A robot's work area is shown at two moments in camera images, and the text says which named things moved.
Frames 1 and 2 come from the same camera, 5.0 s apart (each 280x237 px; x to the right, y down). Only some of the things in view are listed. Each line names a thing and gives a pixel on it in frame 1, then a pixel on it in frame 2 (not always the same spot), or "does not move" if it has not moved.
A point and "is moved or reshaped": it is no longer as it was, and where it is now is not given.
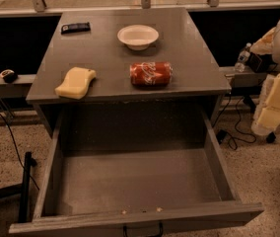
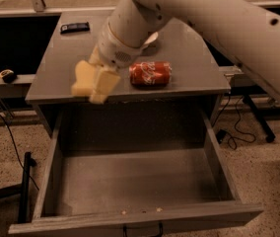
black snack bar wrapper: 74,28 does not move
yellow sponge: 77,83 is moved or reshaped
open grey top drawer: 135,169 does not move
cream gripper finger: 271,118 -> 105,82
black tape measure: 8,76 does not move
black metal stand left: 23,189 does not move
